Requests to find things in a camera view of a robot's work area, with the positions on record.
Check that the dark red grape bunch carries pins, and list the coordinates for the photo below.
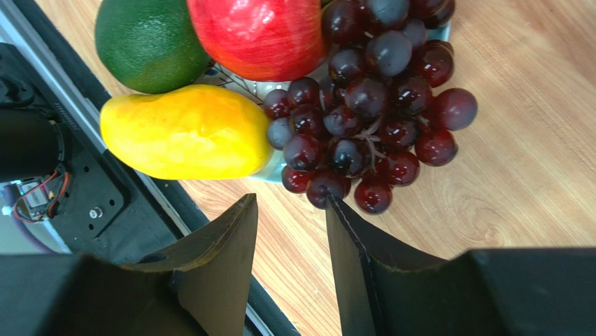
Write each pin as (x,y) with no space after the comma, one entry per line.
(382,111)

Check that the yellow orange mango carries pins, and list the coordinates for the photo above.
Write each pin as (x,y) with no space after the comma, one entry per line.
(198,132)

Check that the red apple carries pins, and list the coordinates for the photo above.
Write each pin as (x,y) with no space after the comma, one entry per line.
(263,41)

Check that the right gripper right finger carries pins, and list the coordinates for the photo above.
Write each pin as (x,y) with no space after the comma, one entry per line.
(387,287)

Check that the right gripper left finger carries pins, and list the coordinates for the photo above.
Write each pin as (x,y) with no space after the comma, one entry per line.
(196,286)

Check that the green lime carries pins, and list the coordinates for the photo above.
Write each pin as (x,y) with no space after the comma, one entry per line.
(149,46)

